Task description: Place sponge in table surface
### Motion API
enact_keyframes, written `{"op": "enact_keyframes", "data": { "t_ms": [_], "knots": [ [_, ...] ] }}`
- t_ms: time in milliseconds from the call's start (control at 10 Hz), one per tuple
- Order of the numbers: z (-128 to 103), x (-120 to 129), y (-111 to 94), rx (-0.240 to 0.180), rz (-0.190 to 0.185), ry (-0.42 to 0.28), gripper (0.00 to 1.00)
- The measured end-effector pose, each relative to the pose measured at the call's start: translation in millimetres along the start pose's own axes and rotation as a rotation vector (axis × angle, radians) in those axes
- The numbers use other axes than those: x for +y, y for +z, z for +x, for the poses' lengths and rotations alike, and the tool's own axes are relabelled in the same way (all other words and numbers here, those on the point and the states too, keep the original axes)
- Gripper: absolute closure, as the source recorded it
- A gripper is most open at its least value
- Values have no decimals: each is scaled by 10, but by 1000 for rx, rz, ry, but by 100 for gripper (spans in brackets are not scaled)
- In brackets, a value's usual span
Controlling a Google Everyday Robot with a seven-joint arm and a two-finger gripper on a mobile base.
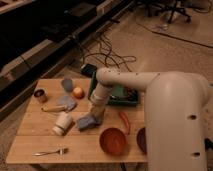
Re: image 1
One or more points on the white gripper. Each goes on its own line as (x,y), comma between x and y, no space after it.
(98,113)

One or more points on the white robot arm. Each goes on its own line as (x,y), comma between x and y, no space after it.
(173,104)

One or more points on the red chili pepper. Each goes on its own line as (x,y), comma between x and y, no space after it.
(125,121)

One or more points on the orange apple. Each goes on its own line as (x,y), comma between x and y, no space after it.
(78,92)

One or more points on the green dish rack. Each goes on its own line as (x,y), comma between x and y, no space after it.
(123,96)

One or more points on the orange bowl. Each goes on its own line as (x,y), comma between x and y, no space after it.
(113,141)

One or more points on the black power adapter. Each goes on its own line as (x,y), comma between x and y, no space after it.
(88,70)

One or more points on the dark red plate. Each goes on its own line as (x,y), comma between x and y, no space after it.
(141,140)

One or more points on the silver fork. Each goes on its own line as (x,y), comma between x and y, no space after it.
(59,151)

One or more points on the metal cup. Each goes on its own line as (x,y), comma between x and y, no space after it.
(40,96)

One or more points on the office chair base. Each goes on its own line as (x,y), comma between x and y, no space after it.
(155,8)

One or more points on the brush with wooden handle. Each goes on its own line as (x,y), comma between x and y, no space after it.
(65,103)

